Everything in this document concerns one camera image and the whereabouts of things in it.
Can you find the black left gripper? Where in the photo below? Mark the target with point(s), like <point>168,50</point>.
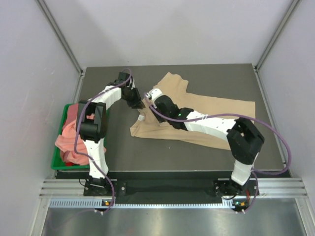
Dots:
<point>137,103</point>

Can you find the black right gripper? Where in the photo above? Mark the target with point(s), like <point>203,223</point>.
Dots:
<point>156,113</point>

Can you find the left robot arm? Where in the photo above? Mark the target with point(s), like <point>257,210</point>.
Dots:
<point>91,128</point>

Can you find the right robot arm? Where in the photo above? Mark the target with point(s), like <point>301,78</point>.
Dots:
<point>244,139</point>

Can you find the pink t shirt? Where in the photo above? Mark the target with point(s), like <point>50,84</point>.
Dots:
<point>65,141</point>

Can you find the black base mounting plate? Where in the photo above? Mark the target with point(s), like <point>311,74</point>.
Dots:
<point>166,187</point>

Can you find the red t shirt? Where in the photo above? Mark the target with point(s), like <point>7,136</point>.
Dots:
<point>69,164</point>

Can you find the green plastic bin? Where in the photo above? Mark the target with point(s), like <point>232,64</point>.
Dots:
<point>57,163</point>

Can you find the left aluminium frame post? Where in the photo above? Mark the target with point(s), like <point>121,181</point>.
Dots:
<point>60,36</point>

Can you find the aluminium frame post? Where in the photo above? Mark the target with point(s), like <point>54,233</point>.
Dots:
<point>60,36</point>
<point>277,33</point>

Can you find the right aluminium frame post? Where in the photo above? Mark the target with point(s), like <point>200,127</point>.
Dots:
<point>277,33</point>

